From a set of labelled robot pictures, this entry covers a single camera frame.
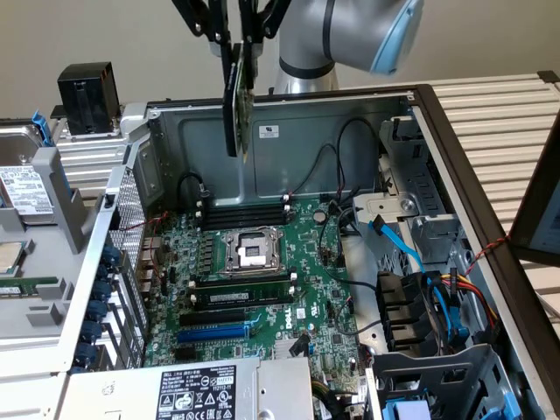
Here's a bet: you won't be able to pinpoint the green graphics card black cooler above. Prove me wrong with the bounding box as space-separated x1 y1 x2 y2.
220 41 258 166

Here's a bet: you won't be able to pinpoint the black CPU cooler block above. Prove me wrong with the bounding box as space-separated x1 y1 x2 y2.
50 60 123 137

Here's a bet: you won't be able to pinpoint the open grey PC case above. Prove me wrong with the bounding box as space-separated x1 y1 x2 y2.
56 82 560 420

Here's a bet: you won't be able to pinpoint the empty black RAM slot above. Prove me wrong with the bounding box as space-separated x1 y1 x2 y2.
187 271 299 291
195 203 292 220
199 216 289 233
197 210 291 226
195 196 292 213

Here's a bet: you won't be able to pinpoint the blue disk carrier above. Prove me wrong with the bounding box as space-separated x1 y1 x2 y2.
31 109 72 207

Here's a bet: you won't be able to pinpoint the metal CPU socket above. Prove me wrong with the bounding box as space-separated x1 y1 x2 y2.
217 225 289 280

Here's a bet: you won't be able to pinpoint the silver disk bay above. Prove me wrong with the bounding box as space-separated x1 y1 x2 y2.
351 115 466 273

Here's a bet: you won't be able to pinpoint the silver hard disk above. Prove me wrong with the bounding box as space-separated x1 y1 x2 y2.
0 123 59 226

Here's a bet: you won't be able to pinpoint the green Dell motherboard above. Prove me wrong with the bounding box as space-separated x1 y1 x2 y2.
139 197 365 397

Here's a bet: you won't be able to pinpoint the installed green RAM stick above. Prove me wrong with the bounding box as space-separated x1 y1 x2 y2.
190 284 298 311

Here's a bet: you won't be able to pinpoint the long black expansion slot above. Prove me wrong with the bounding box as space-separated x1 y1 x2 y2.
178 307 247 328

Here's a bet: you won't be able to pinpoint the blue expansion slot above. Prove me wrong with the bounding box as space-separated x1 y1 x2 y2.
176 322 251 346

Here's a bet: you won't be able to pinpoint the silver CPU chip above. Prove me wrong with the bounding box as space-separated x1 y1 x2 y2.
0 239 28 277

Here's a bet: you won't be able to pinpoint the black fan shroud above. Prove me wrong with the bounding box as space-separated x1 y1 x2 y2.
374 269 439 354

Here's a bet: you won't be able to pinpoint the black SATA plug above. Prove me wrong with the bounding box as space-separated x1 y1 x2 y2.
288 332 313 358

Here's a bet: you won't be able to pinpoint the loose green RAM stick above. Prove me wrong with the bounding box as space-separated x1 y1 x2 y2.
0 276 61 299

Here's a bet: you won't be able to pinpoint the small silver heatsink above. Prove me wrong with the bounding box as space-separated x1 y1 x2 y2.
272 338 308 361

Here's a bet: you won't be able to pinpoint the dark framed monitor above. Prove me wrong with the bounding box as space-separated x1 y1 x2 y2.
508 108 560 265

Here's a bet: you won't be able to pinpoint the grey parts rack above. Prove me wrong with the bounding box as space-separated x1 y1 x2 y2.
0 102 132 378

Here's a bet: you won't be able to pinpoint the silver power supply unit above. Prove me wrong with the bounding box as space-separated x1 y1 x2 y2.
56 356 317 420

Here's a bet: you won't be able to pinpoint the grey drive cage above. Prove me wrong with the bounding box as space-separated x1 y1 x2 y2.
364 342 540 420

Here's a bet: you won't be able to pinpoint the blue drive tray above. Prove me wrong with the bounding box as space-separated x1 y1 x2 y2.
381 399 433 420

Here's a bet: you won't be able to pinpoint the black looped case wire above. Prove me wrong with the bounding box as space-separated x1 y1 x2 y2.
335 116 382 196
290 143 340 197

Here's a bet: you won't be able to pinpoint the short black curved wire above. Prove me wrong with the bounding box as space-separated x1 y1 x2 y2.
176 171 207 216

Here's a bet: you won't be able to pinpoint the red black twisted wire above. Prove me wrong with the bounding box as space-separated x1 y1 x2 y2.
116 211 171 235
463 234 512 276

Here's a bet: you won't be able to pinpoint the blue SATA wire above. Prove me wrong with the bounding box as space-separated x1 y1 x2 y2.
369 214 443 290
426 279 472 352

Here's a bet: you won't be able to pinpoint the black wire across motherboard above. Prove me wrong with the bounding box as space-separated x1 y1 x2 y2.
318 202 382 293

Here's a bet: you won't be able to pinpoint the yellow red black power wires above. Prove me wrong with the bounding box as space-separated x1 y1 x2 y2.
440 269 502 343

